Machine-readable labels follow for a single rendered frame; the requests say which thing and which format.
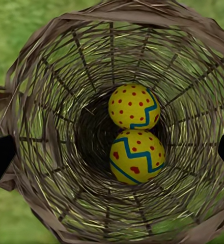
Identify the wicker basket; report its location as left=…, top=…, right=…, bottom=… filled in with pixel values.
left=0, top=0, right=224, bottom=244

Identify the easter egg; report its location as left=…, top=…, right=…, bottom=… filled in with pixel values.
left=108, top=83, right=161, bottom=131
left=105, top=129, right=167, bottom=185

